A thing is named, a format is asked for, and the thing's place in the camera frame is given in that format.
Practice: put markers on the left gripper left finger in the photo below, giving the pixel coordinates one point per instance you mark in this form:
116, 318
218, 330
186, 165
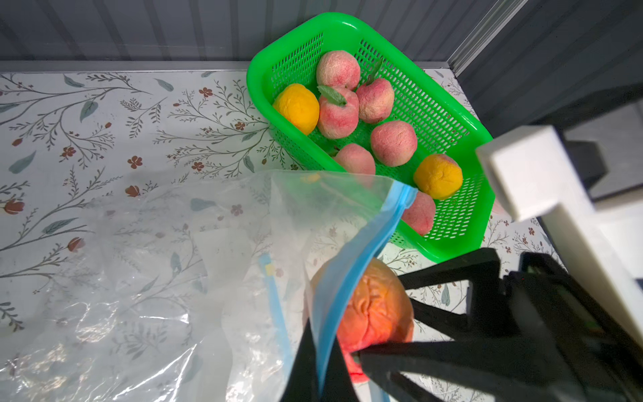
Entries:
302, 385

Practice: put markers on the yellow peach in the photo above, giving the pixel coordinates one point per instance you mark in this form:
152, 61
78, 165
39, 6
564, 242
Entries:
439, 176
299, 106

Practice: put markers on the yellow peach right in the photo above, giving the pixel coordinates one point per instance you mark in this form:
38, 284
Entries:
439, 176

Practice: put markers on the green plastic basket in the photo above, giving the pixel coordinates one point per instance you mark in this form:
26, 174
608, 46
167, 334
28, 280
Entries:
441, 123

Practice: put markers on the yellow peach left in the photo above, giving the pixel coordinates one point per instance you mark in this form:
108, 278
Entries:
299, 106

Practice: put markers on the pink peach bottom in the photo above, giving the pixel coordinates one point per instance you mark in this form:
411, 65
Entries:
356, 160

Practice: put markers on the pink peach behind bag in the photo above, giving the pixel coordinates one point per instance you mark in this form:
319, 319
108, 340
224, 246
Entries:
420, 216

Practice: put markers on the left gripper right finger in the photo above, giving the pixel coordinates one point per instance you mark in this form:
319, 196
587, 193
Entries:
338, 386

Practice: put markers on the pink peach middle left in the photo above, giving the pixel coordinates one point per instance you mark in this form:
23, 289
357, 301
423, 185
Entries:
394, 143

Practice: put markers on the pink peach with leaf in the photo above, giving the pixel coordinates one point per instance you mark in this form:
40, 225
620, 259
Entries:
337, 122

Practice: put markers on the pink peach top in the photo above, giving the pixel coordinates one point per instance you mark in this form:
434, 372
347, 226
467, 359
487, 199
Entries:
338, 69

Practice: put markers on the clear zip-top bag blue zipper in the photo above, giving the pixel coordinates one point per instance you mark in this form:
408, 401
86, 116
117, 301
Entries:
201, 292

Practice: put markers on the pink peach upper right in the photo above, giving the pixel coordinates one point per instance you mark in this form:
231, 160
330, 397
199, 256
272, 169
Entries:
376, 101

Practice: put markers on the orange red peach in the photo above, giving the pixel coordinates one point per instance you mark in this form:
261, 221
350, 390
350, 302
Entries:
380, 311

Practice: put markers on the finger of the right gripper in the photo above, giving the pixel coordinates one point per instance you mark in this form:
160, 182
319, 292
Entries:
442, 274
452, 367

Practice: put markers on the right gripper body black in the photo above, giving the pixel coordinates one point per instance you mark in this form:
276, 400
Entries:
550, 338

